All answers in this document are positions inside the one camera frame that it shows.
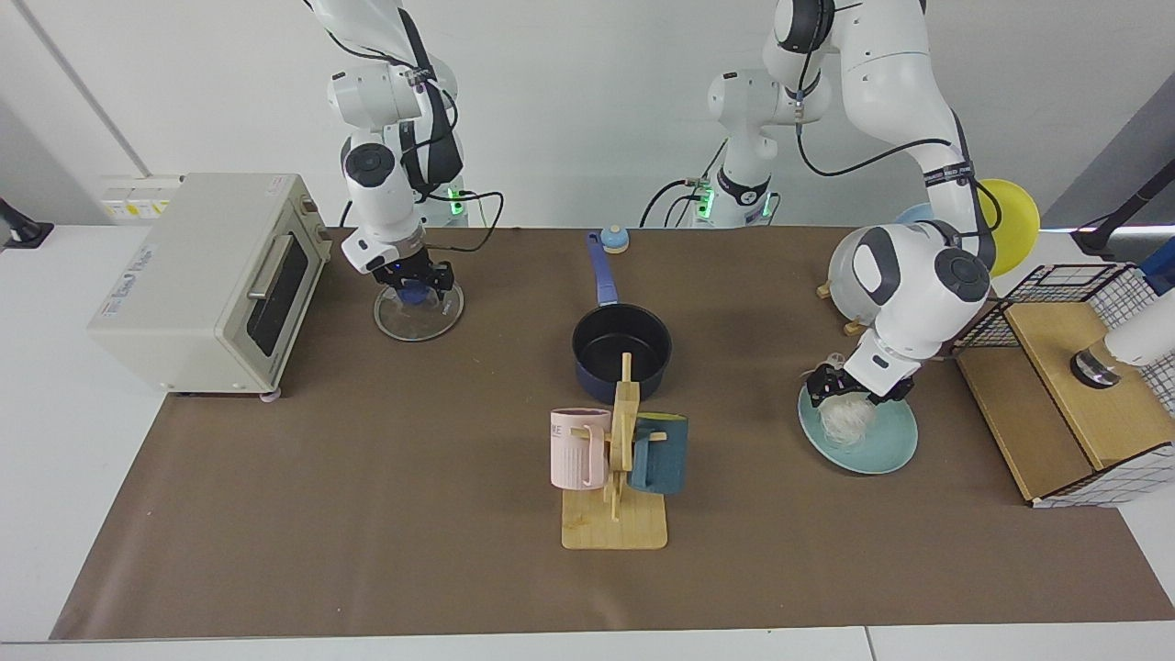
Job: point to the blue object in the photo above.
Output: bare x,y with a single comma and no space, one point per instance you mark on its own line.
1164,271

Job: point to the light blue plate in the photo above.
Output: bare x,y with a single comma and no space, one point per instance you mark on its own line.
913,216

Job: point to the wooden plate rack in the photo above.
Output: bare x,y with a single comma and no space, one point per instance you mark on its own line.
856,327

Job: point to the brown table cloth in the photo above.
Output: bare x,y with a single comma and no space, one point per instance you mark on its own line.
367,505

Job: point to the pale toaster oven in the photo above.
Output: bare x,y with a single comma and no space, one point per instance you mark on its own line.
174,294

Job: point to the small blue round thing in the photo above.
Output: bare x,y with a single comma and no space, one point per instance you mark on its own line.
615,240

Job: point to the black clamp mount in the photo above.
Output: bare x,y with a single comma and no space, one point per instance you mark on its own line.
27,234

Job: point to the wooden cup stand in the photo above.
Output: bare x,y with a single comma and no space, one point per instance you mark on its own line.
615,528

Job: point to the yellow plate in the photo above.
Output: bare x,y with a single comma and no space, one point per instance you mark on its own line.
1014,220

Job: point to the white plate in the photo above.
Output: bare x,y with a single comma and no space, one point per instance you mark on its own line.
840,285

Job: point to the white wall socket strip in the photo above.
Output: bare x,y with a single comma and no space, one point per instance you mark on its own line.
138,207

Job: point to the glass lid with blue knob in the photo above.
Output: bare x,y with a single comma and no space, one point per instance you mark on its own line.
413,326

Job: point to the white cylinder with dark tip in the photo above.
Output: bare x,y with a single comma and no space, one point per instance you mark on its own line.
1143,340

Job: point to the pink cup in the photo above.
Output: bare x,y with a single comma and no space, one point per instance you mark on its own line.
574,459

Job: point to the teal plate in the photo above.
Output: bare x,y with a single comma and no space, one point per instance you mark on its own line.
890,445

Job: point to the white vermicelli bundle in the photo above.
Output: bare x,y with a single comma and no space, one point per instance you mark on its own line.
849,424

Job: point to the dark teal cup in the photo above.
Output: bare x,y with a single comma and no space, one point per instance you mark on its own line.
665,459

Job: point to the dark blue pot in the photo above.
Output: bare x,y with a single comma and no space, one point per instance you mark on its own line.
597,349

